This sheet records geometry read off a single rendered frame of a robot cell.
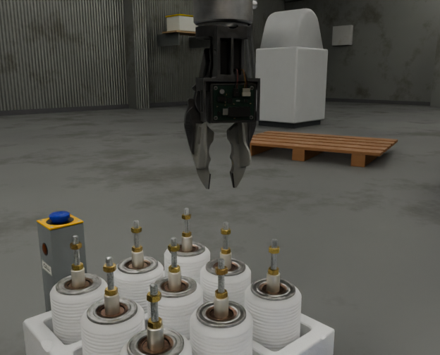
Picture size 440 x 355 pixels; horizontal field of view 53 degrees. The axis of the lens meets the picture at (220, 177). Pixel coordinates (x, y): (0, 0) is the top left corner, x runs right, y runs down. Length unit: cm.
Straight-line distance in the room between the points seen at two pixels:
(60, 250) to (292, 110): 448
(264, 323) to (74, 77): 761
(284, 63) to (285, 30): 39
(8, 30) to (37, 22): 49
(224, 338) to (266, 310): 11
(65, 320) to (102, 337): 13
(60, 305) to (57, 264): 17
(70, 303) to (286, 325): 35
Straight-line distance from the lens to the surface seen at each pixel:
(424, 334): 121
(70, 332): 81
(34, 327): 86
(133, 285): 83
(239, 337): 67
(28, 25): 792
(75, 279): 80
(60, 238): 93
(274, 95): 536
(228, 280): 80
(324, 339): 80
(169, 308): 74
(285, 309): 74
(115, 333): 68
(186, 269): 89
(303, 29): 539
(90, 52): 835
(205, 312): 69
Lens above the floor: 60
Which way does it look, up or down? 13 degrees down
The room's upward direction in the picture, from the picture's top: straight up
